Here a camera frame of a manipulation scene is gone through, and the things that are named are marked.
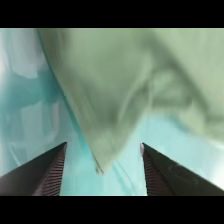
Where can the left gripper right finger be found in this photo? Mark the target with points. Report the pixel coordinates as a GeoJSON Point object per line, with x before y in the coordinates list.
{"type": "Point", "coordinates": [166, 178]}

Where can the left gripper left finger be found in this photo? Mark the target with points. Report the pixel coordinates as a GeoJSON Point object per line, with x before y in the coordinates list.
{"type": "Point", "coordinates": [43, 176]}

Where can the pale green garment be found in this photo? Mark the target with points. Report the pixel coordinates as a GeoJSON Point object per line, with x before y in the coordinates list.
{"type": "Point", "coordinates": [126, 83]}

